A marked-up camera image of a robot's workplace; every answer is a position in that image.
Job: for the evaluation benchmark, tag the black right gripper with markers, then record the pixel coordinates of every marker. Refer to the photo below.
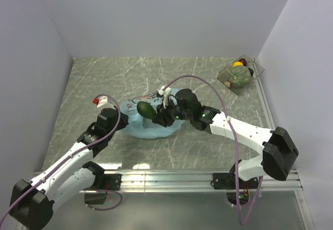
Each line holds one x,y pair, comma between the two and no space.
163,118

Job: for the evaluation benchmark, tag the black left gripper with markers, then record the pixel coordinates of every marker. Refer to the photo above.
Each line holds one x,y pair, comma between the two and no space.
124,122

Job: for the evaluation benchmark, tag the dark green avocado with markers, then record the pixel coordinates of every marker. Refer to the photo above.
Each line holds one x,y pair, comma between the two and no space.
146,110

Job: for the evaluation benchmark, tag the light blue printed plastic bag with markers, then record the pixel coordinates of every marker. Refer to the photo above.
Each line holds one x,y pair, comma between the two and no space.
143,128

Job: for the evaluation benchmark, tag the green melon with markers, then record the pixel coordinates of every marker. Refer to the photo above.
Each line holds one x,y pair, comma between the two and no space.
239,76

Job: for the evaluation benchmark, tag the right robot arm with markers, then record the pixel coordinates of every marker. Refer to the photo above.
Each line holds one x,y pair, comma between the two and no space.
216,122

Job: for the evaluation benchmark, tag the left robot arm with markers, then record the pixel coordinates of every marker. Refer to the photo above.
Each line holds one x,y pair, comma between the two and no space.
33,202

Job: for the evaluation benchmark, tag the yellow pear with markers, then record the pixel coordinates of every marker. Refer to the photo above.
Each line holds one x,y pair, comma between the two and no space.
237,63

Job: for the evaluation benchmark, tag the dark red plum back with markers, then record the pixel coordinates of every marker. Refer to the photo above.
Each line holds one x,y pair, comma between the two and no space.
243,61

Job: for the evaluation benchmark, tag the dark purple plum front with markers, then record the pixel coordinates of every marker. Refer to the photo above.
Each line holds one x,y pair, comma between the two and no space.
251,71

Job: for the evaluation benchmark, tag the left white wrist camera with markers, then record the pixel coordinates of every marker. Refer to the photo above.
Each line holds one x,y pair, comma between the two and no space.
102,102

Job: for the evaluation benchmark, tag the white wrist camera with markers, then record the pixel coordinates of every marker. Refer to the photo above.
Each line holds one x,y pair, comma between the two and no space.
164,92
102,102

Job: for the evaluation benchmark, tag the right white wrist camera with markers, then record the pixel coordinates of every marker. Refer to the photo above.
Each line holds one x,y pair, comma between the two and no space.
164,92

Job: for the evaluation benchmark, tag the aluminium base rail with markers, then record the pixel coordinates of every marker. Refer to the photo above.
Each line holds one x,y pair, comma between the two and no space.
174,181

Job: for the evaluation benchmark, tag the aluminium side rail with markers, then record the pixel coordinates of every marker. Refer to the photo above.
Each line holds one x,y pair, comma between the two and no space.
270,115

